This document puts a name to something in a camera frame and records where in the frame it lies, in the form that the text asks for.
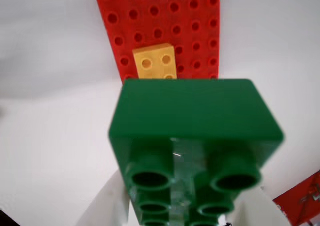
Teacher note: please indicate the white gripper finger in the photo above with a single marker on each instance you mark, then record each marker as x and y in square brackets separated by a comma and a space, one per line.
[260, 211]
[110, 206]

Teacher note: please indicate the large green lego brick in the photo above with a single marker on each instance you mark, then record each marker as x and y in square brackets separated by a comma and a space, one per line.
[195, 110]

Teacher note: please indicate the yellow lego brick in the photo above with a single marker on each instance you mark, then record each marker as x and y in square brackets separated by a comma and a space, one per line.
[156, 51]

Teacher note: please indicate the red studded lego baseplate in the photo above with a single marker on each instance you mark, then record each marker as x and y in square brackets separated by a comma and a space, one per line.
[162, 20]

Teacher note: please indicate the red ASRock cardboard box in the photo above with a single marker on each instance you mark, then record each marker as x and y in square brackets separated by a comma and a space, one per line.
[300, 201]

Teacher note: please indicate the black unidentified object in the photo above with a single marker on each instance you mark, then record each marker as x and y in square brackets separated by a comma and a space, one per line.
[6, 219]

